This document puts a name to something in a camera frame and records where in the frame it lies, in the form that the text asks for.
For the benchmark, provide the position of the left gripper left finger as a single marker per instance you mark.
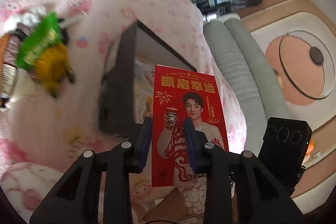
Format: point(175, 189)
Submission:
point(75, 197)

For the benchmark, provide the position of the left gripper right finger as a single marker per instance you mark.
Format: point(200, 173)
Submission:
point(260, 197)

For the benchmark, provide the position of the red poster card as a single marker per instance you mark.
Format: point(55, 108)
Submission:
point(180, 94)

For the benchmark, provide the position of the grey ribbed sofa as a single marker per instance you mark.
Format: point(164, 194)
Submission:
point(250, 77)

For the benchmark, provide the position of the black storage box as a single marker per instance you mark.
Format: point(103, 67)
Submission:
point(117, 96)

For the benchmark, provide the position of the yellow snack bag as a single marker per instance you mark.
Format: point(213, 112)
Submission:
point(52, 67)

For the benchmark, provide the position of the cartoon sticker sheet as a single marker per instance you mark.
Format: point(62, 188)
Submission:
point(143, 85)

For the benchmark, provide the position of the green snack bag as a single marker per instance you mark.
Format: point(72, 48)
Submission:
point(45, 35)

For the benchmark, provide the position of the pink cartoon bed blanket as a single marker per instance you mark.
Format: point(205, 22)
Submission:
point(42, 136)

